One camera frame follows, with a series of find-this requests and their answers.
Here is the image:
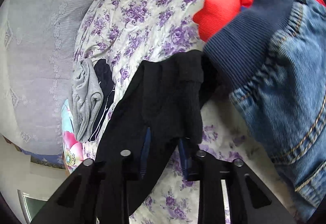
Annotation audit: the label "black pants with smiley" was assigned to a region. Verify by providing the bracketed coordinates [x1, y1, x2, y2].
[95, 49, 220, 217]

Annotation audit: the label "teal pink floral quilt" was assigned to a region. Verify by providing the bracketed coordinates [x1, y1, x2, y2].
[61, 100, 84, 174]

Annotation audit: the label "window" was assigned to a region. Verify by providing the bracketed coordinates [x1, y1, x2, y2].
[17, 189, 49, 223]

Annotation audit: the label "folded grey garment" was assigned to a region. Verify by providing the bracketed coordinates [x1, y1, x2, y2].
[68, 58, 104, 143]

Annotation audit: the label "folded dark navy garment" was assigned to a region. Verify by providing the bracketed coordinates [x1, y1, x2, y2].
[89, 58, 116, 142]

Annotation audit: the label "blue denim jacket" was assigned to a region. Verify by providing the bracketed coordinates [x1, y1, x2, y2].
[203, 0, 325, 222]

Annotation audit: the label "purple floral bed sheet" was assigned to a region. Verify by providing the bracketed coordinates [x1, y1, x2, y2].
[75, 0, 297, 216]

